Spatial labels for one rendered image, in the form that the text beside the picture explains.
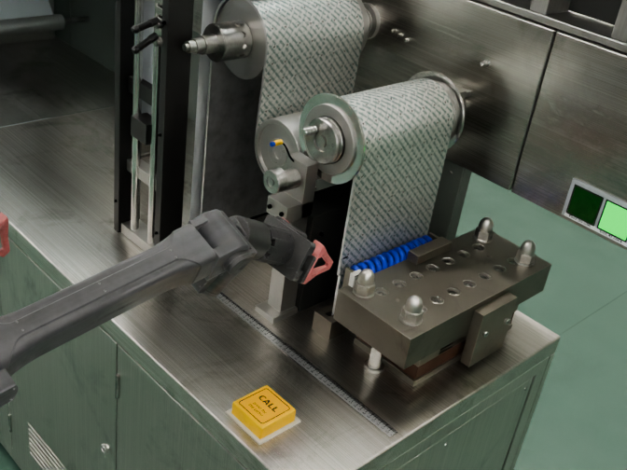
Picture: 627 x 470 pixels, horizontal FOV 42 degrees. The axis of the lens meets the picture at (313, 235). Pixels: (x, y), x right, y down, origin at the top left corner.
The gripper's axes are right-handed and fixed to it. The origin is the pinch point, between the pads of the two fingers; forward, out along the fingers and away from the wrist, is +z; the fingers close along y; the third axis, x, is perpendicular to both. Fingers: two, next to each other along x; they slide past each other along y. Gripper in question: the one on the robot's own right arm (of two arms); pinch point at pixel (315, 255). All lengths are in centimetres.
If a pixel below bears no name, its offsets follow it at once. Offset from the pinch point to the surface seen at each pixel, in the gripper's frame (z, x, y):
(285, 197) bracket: -0.3, 5.4, -10.9
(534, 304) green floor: 211, -11, -48
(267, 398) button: -5.3, -21.5, 8.3
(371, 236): 13.1, 5.7, -0.9
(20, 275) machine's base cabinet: -2, -40, -65
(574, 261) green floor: 252, 10, -58
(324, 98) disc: -4.5, 22.8, -9.4
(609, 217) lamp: 30.5, 26.9, 27.3
